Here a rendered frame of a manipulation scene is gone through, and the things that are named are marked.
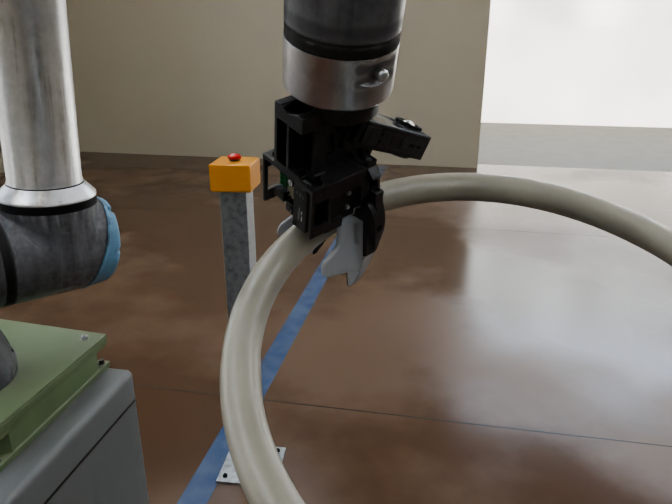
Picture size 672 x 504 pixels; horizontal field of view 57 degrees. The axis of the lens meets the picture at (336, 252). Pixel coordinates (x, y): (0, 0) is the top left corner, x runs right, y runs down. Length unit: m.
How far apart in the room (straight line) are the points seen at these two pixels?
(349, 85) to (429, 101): 6.19
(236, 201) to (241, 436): 1.41
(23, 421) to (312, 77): 0.76
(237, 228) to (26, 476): 1.02
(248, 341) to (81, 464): 0.69
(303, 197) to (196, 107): 6.75
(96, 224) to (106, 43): 6.64
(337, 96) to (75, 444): 0.78
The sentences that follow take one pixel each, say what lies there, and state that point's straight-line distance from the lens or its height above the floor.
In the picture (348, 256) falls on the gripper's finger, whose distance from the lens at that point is 0.59.
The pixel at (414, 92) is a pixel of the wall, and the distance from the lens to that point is 6.66.
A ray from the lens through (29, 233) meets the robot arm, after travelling 1.04.
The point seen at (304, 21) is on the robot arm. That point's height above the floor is 1.45.
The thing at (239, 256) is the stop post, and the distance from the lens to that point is 1.85.
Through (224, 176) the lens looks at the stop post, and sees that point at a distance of 1.77.
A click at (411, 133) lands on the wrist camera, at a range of 0.58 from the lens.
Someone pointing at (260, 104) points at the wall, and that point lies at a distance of 6.99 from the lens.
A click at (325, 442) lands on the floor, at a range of 2.38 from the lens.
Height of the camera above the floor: 1.45
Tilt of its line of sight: 20 degrees down
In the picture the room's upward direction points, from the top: straight up
